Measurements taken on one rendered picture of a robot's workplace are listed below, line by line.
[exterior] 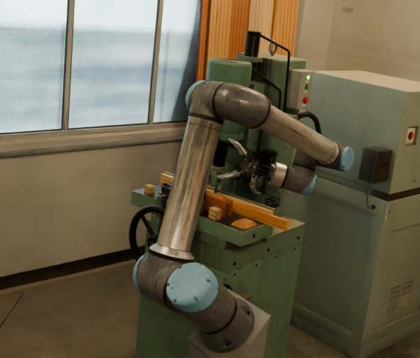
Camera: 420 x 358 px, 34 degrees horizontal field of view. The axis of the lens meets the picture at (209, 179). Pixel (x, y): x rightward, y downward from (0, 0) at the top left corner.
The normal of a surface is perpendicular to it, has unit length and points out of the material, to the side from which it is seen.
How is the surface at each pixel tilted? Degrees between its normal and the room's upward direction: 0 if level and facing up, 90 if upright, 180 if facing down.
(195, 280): 44
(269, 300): 90
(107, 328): 0
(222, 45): 86
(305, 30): 90
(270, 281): 90
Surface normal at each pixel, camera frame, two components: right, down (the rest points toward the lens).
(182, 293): -0.41, -0.61
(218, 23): 0.66, 0.22
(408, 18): -0.73, 0.11
